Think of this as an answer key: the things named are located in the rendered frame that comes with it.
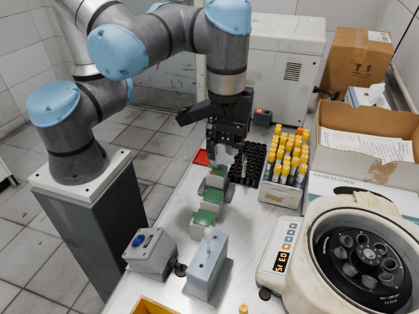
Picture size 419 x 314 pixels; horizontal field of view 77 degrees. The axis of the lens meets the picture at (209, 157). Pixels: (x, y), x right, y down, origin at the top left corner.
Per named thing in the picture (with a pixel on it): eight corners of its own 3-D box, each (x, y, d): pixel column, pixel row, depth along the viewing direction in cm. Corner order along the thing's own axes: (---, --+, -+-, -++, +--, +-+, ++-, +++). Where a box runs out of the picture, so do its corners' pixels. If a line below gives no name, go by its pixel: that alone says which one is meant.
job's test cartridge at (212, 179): (211, 180, 72) (211, 162, 68) (227, 184, 71) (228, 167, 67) (206, 190, 69) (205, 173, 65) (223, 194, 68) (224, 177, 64)
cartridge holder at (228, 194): (204, 180, 74) (204, 171, 72) (235, 187, 72) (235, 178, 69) (197, 194, 70) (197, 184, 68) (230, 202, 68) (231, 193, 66)
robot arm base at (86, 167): (39, 172, 72) (23, 144, 66) (84, 143, 82) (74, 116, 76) (76, 194, 67) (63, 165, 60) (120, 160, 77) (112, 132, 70)
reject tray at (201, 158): (199, 149, 84) (199, 147, 84) (220, 154, 83) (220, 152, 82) (192, 162, 79) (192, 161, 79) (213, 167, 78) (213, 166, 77)
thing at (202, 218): (196, 224, 63) (195, 207, 58) (215, 230, 62) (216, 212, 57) (190, 238, 60) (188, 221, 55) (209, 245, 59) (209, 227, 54)
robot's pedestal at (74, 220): (108, 311, 128) (28, 189, 72) (130, 273, 143) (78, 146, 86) (145, 326, 123) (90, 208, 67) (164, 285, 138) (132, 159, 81)
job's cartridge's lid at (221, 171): (211, 161, 67) (211, 159, 67) (228, 167, 67) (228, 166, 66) (206, 171, 65) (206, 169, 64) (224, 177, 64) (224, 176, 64)
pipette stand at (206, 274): (203, 249, 58) (202, 222, 51) (233, 261, 56) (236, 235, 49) (181, 293, 51) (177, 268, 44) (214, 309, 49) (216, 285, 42)
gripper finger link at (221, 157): (232, 180, 62) (234, 149, 56) (207, 174, 63) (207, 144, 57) (235, 171, 64) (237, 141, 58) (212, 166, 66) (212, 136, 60)
